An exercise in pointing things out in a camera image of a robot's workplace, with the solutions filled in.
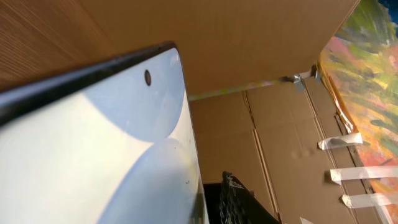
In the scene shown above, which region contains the colourful painted backdrop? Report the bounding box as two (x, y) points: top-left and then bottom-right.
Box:
(318, 0), (398, 224)

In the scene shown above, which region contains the blue Samsung Galaxy smartphone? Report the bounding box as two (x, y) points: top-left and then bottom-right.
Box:
(1, 42), (208, 223)

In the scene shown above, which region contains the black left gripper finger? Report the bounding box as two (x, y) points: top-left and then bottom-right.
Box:
(204, 171), (280, 224)

